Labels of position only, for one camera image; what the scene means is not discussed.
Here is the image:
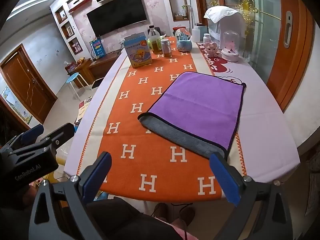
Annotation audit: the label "lavender printed tablecloth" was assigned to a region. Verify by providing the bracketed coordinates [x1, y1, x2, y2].
[64, 42, 300, 183]

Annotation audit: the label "white countertop appliance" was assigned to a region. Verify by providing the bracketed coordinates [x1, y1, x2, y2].
[207, 14, 247, 51]

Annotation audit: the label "orange patterned table runner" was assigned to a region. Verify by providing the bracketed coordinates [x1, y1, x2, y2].
[75, 36, 247, 202]

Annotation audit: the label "red wall shelf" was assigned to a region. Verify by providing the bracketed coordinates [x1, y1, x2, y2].
[68, 0, 92, 13]

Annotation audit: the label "colourful wall poster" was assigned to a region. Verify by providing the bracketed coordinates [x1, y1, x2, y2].
[0, 85, 33, 125]

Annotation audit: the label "white plastic canister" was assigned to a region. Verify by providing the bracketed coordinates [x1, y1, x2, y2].
[192, 23, 206, 43]

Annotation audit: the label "brown wooden door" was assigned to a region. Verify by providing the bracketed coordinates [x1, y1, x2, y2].
[0, 43, 57, 125]

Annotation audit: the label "clear oil bottle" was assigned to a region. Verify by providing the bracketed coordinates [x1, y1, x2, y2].
[147, 25, 162, 55]

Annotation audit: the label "blue snow globe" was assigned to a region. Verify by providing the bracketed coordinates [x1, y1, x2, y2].
[176, 29, 193, 52]

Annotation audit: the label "orange wooden sliding door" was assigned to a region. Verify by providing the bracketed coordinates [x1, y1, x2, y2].
[266, 0, 314, 111]

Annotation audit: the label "white cloth cover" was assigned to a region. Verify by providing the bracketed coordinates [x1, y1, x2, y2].
[203, 6, 244, 26]

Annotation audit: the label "black flat television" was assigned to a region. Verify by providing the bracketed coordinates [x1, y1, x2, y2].
[86, 0, 148, 37]

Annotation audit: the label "glass dome ornament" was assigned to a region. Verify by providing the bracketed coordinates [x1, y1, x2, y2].
[221, 31, 241, 63]

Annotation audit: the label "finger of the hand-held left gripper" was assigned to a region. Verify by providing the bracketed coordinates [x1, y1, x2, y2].
[11, 124, 45, 148]
[37, 122, 76, 153]

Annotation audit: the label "person's dark clothing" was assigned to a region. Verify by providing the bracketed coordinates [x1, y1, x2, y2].
[85, 196, 183, 240]

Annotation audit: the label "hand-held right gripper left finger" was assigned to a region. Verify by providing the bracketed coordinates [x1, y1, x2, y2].
[29, 152, 112, 240]

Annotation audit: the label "black cable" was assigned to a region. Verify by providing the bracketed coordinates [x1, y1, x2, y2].
[172, 202, 190, 240]

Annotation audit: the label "blue round stool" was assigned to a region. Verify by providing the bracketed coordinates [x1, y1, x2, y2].
[66, 72, 92, 101]

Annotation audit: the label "gold hanging ornament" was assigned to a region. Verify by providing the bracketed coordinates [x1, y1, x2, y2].
[236, 0, 259, 37]

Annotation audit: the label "blue duck print box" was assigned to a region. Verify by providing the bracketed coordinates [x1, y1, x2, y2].
[124, 32, 153, 68]

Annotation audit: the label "purple and grey towel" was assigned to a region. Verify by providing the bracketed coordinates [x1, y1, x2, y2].
[138, 71, 247, 161]

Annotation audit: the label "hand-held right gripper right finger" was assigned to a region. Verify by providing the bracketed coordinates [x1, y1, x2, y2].
[209, 152, 294, 240]

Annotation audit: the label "books on floor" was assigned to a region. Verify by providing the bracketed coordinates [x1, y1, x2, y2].
[74, 97, 93, 124]

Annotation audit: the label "blue toy board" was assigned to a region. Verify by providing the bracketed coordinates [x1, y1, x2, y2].
[89, 38, 105, 60]

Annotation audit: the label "wooden television cabinet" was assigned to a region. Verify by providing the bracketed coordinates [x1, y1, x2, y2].
[67, 47, 123, 88]

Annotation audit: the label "red gift box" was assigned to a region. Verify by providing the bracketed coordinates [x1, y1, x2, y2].
[65, 61, 77, 75]

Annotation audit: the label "glass jar with lid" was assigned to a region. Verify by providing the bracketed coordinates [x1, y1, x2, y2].
[161, 38, 172, 58]

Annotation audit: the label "pink plush toy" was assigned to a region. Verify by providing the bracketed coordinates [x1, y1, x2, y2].
[203, 42, 222, 58]

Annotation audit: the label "brown slipper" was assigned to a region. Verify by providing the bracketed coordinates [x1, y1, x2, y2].
[153, 203, 169, 220]
[179, 206, 196, 224]

